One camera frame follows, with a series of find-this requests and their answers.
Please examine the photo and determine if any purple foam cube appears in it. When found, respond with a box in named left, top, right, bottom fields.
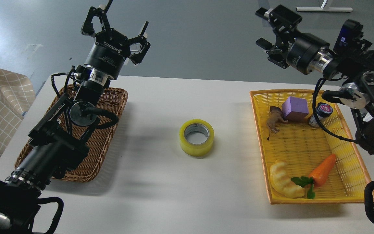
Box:
left=281, top=97, right=309, bottom=122

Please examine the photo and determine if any small jar with dark lid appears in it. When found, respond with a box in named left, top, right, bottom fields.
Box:
left=308, top=102, right=333, bottom=128

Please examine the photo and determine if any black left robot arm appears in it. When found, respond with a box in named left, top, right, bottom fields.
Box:
left=0, top=0, right=151, bottom=234

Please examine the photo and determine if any toy croissant bread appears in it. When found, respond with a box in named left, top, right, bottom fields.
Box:
left=269, top=160, right=305, bottom=199

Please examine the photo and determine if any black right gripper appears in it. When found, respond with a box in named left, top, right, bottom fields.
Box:
left=255, top=5, right=331, bottom=74

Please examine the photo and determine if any white stand base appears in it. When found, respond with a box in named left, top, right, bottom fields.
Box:
left=295, top=0, right=353, bottom=13

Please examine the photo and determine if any orange toy carrot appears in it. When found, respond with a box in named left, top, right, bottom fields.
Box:
left=291, top=154, right=336, bottom=199

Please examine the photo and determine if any brown toy animal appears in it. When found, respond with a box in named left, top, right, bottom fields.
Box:
left=266, top=106, right=289, bottom=141

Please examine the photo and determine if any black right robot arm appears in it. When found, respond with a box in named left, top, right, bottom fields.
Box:
left=255, top=5, right=374, bottom=154

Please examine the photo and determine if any yellow plastic basket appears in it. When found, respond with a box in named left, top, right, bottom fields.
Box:
left=250, top=89, right=371, bottom=204

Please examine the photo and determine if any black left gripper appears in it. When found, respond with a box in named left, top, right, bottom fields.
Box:
left=81, top=0, right=151, bottom=80

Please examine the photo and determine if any yellow tape roll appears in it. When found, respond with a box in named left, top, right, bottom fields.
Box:
left=179, top=119, right=215, bottom=157

